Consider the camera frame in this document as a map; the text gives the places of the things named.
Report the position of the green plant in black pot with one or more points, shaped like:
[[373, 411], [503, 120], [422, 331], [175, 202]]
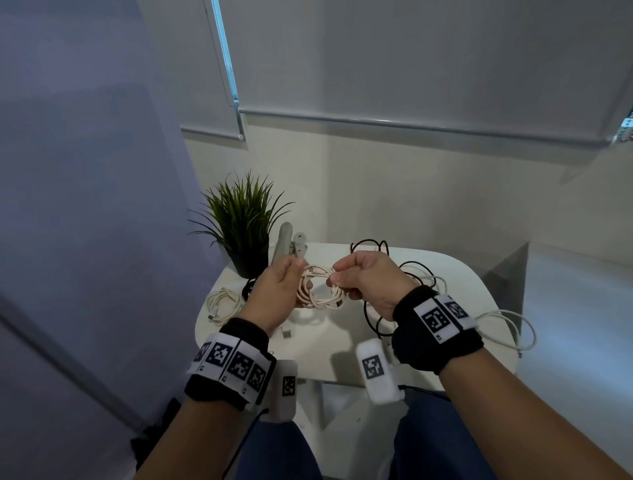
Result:
[[247, 262]]

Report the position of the person's right leg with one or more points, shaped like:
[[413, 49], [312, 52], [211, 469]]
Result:
[[440, 440]]

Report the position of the person's right forearm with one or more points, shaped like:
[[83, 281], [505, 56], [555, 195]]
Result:
[[524, 420]]

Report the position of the person's left forearm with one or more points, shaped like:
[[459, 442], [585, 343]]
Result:
[[193, 440]]

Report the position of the person's leg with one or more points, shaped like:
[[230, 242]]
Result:
[[277, 452], [440, 440]]

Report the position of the black wristband with marker tags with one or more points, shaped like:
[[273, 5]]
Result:
[[227, 361], [435, 331]]

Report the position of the wide white roller blind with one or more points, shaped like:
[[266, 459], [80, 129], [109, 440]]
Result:
[[420, 54]]

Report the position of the person's left hand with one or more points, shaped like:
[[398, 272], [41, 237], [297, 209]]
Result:
[[272, 296]]

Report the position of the small white gadget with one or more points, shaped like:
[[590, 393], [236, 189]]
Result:
[[299, 243]]

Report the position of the person's right hand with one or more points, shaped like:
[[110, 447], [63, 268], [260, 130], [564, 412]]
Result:
[[376, 282]]

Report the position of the person's left leg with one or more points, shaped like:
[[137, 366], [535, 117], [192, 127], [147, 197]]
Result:
[[277, 452]]

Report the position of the grey oblong device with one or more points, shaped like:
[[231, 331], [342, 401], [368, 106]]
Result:
[[283, 242]]

